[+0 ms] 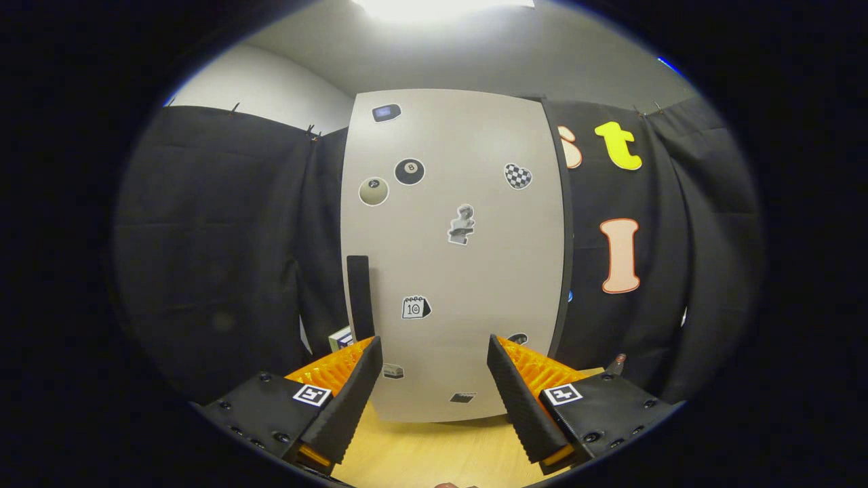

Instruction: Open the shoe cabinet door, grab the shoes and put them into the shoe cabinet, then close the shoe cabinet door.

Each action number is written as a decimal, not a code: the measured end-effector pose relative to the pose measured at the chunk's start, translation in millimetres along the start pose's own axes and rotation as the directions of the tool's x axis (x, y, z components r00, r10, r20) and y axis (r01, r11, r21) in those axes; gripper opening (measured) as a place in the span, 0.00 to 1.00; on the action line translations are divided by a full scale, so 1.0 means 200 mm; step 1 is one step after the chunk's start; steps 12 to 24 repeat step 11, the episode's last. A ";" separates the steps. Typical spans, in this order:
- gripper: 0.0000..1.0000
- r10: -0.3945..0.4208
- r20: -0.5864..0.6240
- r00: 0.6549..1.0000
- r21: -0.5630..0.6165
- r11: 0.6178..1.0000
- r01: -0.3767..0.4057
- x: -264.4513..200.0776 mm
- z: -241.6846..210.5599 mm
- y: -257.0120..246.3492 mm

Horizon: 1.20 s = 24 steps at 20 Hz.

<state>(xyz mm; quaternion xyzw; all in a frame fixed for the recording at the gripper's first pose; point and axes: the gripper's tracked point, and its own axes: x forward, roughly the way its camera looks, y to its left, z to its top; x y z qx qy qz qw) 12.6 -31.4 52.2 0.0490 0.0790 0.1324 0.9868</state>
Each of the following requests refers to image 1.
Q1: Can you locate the black backdrop cloth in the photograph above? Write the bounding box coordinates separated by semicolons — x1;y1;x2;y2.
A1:
115;95;764;407

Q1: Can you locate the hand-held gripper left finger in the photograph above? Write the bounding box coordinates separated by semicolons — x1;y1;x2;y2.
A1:
193;335;384;475

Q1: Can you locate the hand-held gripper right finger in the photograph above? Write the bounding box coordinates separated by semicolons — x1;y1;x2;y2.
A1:
487;334;686;475

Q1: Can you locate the black door handle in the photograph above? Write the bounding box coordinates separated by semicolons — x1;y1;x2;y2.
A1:
347;255;376;340

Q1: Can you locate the square ceiling light panel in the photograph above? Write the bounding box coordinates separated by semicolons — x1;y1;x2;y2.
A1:
353;0;536;21

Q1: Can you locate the beige shoe cabinet door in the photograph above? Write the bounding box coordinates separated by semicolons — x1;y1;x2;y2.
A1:
340;88;566;424

